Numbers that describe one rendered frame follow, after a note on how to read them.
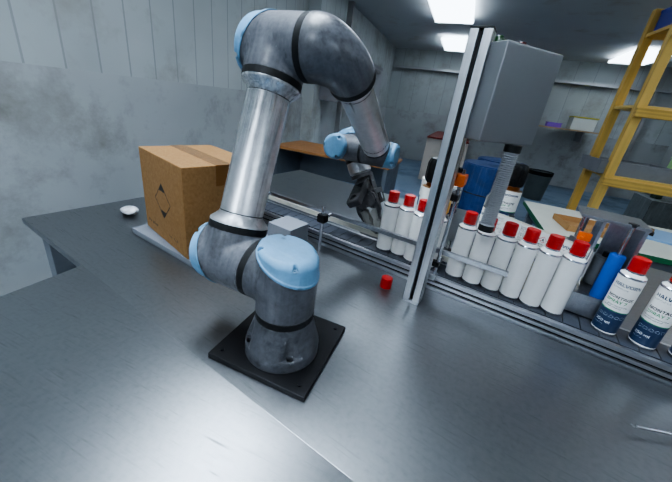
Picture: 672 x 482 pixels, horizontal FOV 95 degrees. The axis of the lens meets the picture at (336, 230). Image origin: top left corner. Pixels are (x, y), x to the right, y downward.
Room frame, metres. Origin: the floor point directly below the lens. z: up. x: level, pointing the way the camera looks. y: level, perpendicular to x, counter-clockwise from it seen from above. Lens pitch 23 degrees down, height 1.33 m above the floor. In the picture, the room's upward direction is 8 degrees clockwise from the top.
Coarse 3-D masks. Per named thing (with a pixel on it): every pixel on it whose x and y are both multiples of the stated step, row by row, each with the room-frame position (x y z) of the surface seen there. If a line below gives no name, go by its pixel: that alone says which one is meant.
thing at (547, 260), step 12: (552, 240) 0.73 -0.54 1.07; (564, 240) 0.73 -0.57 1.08; (540, 252) 0.74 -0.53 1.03; (552, 252) 0.72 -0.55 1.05; (540, 264) 0.73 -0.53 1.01; (552, 264) 0.71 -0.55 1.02; (528, 276) 0.75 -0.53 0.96; (540, 276) 0.72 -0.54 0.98; (552, 276) 0.72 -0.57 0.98; (528, 288) 0.73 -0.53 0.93; (540, 288) 0.71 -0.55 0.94; (528, 300) 0.72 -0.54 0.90; (540, 300) 0.72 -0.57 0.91
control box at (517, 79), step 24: (504, 48) 0.70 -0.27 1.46; (528, 48) 0.72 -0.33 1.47; (504, 72) 0.70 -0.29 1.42; (528, 72) 0.73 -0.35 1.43; (552, 72) 0.76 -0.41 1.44; (480, 96) 0.72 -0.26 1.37; (504, 96) 0.71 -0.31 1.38; (528, 96) 0.74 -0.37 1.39; (480, 120) 0.70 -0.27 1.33; (504, 120) 0.72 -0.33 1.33; (528, 120) 0.75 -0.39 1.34; (528, 144) 0.76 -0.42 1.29
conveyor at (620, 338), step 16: (272, 208) 1.21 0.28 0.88; (352, 240) 1.00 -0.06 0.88; (368, 240) 1.01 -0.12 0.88; (400, 256) 0.92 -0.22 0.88; (480, 288) 0.78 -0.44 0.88; (560, 320) 0.67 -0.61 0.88; (576, 320) 0.68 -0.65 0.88; (608, 336) 0.63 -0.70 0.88; (624, 336) 0.64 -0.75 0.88; (640, 352) 0.59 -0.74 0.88; (656, 352) 0.60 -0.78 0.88
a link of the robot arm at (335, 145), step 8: (328, 136) 0.94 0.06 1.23; (336, 136) 0.93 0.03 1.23; (344, 136) 0.94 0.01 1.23; (352, 136) 0.96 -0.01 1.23; (328, 144) 0.93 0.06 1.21; (336, 144) 0.92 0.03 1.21; (344, 144) 0.92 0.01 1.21; (352, 144) 0.93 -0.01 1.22; (328, 152) 0.93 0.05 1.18; (336, 152) 0.92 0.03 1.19; (344, 152) 0.93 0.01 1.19; (352, 152) 0.92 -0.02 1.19; (352, 160) 0.94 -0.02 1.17
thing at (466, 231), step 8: (472, 216) 0.83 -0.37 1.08; (464, 224) 0.84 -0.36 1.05; (472, 224) 0.83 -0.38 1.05; (464, 232) 0.83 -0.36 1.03; (472, 232) 0.82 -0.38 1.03; (456, 240) 0.84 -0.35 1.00; (464, 240) 0.82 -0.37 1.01; (472, 240) 0.83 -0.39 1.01; (456, 248) 0.83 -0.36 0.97; (464, 248) 0.82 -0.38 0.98; (448, 264) 0.84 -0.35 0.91; (456, 264) 0.82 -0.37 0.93; (464, 264) 0.83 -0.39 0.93; (448, 272) 0.83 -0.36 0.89; (456, 272) 0.82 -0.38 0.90
